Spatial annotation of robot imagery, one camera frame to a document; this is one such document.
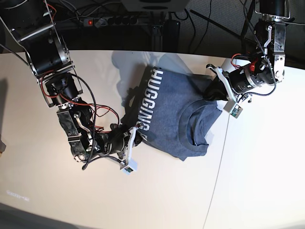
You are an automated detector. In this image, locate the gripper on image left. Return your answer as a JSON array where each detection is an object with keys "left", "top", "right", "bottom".
[{"left": 100, "top": 125, "right": 138, "bottom": 165}]

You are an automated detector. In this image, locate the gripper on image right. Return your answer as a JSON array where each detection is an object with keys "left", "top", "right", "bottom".
[{"left": 206, "top": 64, "right": 276, "bottom": 104}]

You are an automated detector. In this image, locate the blue T-shirt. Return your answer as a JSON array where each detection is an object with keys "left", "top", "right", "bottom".
[{"left": 122, "top": 67, "right": 222, "bottom": 161}]

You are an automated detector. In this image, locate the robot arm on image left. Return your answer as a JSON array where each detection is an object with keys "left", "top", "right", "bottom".
[{"left": 0, "top": 0, "right": 141, "bottom": 173}]

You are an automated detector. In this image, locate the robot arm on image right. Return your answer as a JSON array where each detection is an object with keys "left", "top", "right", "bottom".
[{"left": 203, "top": 0, "right": 291, "bottom": 102}]

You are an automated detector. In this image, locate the black tripod stand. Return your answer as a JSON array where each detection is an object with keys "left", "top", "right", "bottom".
[{"left": 189, "top": 0, "right": 251, "bottom": 57}]

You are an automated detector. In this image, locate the black power adapter box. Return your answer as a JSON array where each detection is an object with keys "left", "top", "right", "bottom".
[{"left": 163, "top": 20, "right": 180, "bottom": 52}]

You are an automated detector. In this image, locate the small object at table edge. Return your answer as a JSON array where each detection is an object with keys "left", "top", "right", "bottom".
[{"left": 0, "top": 137, "right": 6, "bottom": 156}]

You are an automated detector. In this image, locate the white camera box image right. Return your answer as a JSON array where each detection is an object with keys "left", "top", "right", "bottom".
[{"left": 224, "top": 100, "right": 243, "bottom": 118}]

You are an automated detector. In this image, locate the white camera box image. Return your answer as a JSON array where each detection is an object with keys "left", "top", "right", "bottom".
[
  {"left": 120, "top": 159, "right": 138, "bottom": 175},
  {"left": 224, "top": 100, "right": 243, "bottom": 118}
]

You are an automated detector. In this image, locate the white camera box image left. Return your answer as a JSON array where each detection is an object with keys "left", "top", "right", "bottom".
[{"left": 120, "top": 159, "right": 138, "bottom": 175}]

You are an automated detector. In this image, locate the aluminium frame post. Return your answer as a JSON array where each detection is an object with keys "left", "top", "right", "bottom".
[{"left": 150, "top": 11, "right": 164, "bottom": 52}]

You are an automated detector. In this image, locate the power strip with red switch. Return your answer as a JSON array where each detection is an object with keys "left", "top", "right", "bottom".
[{"left": 83, "top": 16, "right": 139, "bottom": 28}]

